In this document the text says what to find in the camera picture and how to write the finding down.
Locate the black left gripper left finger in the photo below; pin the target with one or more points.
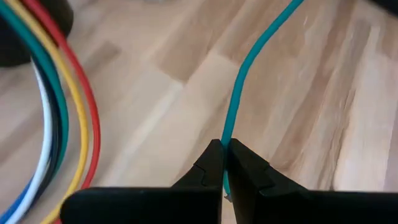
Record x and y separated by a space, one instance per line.
140 207

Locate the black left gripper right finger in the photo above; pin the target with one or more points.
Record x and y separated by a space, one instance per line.
311 208

